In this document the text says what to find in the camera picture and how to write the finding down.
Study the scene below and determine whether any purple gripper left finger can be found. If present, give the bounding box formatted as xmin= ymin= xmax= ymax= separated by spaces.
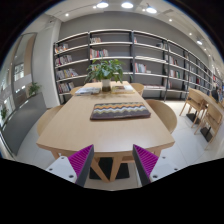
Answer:
xmin=68 ymin=145 xmax=94 ymax=187

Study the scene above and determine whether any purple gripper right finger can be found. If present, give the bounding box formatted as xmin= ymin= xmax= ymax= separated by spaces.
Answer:
xmin=132 ymin=145 xmax=159 ymax=186

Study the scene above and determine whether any zigzag patterned folded towel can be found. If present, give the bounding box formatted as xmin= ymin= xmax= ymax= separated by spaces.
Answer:
xmin=90 ymin=102 xmax=151 ymax=120

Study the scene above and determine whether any wooden chair right near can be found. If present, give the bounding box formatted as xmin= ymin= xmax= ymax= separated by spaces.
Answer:
xmin=146 ymin=99 xmax=177 ymax=133

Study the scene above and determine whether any wooden chair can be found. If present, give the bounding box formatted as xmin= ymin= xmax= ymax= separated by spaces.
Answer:
xmin=70 ymin=86 xmax=82 ymax=96
xmin=131 ymin=83 xmax=144 ymax=95
xmin=146 ymin=99 xmax=177 ymax=133
xmin=37 ymin=105 xmax=62 ymax=135

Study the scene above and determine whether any wooden chair left near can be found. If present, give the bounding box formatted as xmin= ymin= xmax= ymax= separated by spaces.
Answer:
xmin=37 ymin=105 xmax=62 ymax=135

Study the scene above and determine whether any wooden chair far left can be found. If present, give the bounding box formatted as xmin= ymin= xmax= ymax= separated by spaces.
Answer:
xmin=70 ymin=86 xmax=82 ymax=96

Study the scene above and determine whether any wooden chair far right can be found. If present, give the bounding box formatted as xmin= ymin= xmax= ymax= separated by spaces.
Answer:
xmin=131 ymin=83 xmax=144 ymax=95

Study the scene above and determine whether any stack of books right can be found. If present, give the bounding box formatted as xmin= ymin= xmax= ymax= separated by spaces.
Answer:
xmin=111 ymin=85 xmax=134 ymax=94

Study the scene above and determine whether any wooden chair side table far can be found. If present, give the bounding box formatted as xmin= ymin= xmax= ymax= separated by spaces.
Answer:
xmin=183 ymin=88 xmax=206 ymax=125

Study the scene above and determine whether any wooden chair side table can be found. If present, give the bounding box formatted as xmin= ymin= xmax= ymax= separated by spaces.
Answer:
xmin=195 ymin=104 xmax=223 ymax=143
xmin=183 ymin=88 xmax=206 ymax=125

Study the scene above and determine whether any wooden chair side table near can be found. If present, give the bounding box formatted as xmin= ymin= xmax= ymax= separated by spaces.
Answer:
xmin=195 ymin=104 xmax=223 ymax=143

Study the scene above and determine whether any small plant by window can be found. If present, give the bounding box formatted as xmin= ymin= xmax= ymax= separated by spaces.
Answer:
xmin=28 ymin=82 xmax=41 ymax=96

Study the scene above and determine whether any potted green plant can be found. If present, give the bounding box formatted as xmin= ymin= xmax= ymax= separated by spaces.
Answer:
xmin=85 ymin=59 xmax=123 ymax=92

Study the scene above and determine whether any large wall bookshelf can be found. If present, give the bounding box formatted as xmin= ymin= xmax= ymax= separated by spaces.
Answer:
xmin=54 ymin=29 xmax=215 ymax=103

